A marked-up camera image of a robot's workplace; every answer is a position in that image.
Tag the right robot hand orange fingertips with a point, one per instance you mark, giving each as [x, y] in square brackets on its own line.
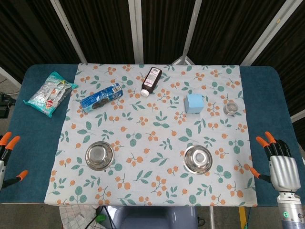
[283, 168]

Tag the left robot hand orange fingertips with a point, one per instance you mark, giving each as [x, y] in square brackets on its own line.
[9, 144]

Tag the stainless steel bowl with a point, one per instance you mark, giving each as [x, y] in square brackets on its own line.
[198, 159]
[100, 155]

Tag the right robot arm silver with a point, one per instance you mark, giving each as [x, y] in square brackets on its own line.
[291, 210]

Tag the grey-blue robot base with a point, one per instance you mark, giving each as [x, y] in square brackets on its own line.
[152, 218]

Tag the dark teal table mat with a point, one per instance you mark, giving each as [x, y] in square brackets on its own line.
[33, 133]

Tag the black device on floor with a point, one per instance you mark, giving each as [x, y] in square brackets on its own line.
[4, 105]

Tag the teal silver snack bag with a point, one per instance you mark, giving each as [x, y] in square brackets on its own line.
[48, 94]

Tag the yellow floor strip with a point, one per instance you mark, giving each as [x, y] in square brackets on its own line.
[242, 217]

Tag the small clear plastic jar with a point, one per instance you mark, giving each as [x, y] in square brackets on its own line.
[230, 108]

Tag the white grid cloth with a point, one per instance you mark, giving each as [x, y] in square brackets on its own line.
[76, 218]

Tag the blue cookie box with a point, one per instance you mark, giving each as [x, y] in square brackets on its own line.
[102, 97]

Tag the light blue foam cube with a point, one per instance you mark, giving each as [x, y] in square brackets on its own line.
[193, 103]

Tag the small green object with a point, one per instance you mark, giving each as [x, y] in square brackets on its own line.
[100, 218]

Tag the floral printed tablecloth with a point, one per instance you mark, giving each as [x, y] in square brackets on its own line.
[152, 124]

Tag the dark pleated curtain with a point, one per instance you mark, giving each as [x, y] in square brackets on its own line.
[107, 31]

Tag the brown bottle white cap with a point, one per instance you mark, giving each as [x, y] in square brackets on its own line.
[151, 80]

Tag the white frame bar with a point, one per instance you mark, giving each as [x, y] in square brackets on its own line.
[299, 115]
[9, 76]

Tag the white frame post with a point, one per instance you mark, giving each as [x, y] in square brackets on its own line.
[69, 31]
[135, 31]
[193, 31]
[269, 33]

